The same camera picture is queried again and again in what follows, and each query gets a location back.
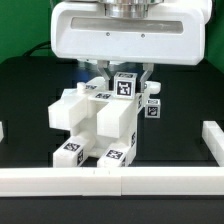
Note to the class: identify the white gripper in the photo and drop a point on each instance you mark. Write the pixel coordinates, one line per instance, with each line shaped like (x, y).
(141, 31)

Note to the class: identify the white tagged cube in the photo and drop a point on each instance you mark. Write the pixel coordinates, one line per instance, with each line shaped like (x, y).
(152, 108)
(124, 85)

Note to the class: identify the white chair seat part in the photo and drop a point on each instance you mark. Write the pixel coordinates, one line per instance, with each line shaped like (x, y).
(114, 120)

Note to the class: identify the white chair back frame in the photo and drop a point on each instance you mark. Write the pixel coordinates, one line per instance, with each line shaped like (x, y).
(69, 116)

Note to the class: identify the white base tag plate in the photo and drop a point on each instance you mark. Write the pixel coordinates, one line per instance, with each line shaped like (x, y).
(69, 96)

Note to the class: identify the white right obstacle bar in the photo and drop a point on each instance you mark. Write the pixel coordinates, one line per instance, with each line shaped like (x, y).
(213, 136)

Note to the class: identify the white front obstacle bar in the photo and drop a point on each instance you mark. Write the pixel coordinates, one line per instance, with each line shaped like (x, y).
(16, 182)

